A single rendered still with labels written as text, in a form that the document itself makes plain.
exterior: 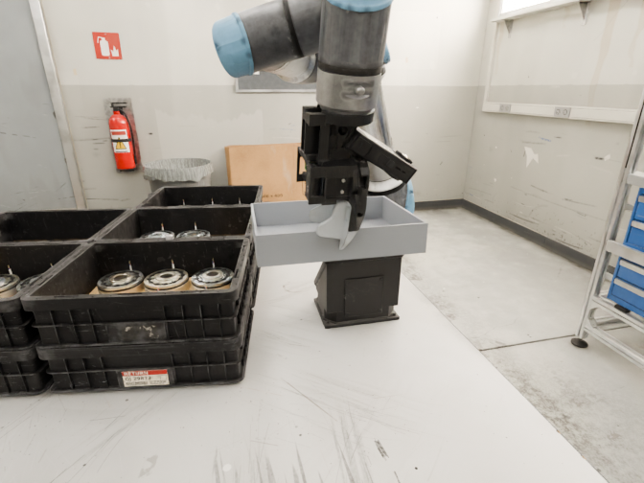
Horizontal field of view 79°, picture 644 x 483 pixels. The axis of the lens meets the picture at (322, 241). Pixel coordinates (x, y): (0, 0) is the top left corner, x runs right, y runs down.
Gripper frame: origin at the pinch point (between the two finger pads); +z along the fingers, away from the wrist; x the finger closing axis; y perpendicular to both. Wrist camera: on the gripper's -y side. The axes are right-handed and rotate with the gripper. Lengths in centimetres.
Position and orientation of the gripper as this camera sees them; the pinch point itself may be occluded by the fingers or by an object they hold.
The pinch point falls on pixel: (345, 239)
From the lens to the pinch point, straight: 60.3
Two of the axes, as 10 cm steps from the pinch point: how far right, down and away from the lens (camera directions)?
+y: -9.6, 1.0, -2.7
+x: 2.8, 5.6, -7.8
